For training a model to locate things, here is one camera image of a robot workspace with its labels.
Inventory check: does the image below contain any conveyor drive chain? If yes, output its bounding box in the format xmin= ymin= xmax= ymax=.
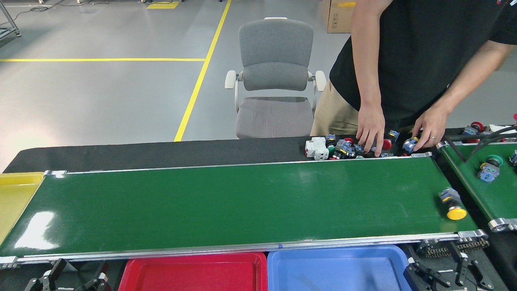
xmin=416 ymin=238 xmax=490 ymax=259

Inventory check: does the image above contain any yellow mushroom push button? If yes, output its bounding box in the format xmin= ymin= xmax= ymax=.
xmin=439 ymin=187 xmax=468 ymax=221

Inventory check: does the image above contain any person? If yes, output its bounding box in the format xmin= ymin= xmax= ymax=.
xmin=310 ymin=0 xmax=517 ymax=158

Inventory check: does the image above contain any black guide frame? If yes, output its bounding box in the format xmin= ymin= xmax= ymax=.
xmin=444 ymin=125 xmax=517 ymax=163

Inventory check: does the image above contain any grey office chair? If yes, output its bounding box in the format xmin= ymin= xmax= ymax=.
xmin=225 ymin=17 xmax=327 ymax=139

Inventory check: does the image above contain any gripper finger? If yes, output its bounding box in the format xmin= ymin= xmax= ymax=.
xmin=75 ymin=265 xmax=110 ymax=291
xmin=24 ymin=259 xmax=67 ymax=291
xmin=454 ymin=253 xmax=494 ymax=291
xmin=404 ymin=259 xmax=451 ymax=291

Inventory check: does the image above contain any brown cardboard box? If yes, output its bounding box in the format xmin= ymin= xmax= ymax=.
xmin=322 ymin=0 xmax=356 ymax=34

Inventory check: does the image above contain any person's right hand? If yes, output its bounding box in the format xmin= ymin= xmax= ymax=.
xmin=356 ymin=103 xmax=385 ymax=158

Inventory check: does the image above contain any long green conveyor belt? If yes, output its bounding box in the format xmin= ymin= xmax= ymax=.
xmin=0 ymin=152 xmax=489 ymax=269

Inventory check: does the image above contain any blue plastic tray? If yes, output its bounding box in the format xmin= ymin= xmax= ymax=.
xmin=267 ymin=245 xmax=412 ymax=291

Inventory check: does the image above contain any person's left hand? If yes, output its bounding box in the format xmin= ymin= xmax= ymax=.
xmin=412 ymin=106 xmax=450 ymax=152

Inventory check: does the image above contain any short green conveyor belt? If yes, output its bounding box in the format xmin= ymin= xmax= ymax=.
xmin=436 ymin=141 xmax=517 ymax=233

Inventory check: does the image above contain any metal frame cart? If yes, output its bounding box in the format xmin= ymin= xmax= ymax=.
xmin=0 ymin=0 xmax=21 ymax=41

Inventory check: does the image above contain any red plastic tray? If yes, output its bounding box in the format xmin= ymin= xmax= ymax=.
xmin=118 ymin=252 xmax=268 ymax=291

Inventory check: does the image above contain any yellow plastic tray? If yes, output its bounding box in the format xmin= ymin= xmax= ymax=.
xmin=0 ymin=172 xmax=44 ymax=245

